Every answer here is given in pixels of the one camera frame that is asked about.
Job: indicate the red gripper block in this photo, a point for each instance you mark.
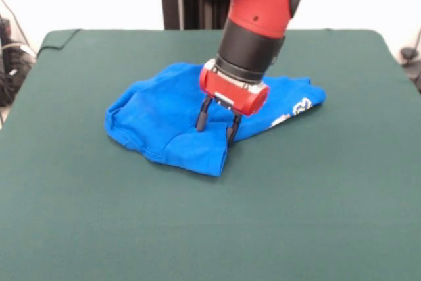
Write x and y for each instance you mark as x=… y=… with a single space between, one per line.
x=233 y=95

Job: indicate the blue printed T-shirt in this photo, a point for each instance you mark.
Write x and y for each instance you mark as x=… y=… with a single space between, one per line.
x=164 y=123

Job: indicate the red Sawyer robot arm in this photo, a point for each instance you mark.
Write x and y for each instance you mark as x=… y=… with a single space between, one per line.
x=256 y=14

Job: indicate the dark green table cloth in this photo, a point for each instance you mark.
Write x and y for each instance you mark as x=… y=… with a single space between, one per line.
x=164 y=228

